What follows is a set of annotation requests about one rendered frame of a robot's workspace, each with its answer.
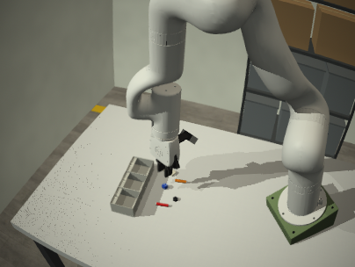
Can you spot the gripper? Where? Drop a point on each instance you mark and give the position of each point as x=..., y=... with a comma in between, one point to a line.
x=167, y=151

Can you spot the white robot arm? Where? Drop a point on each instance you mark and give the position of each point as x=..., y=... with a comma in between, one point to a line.
x=307, y=131

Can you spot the grey open-top bin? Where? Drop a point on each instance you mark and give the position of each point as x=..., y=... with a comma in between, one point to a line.
x=136, y=177

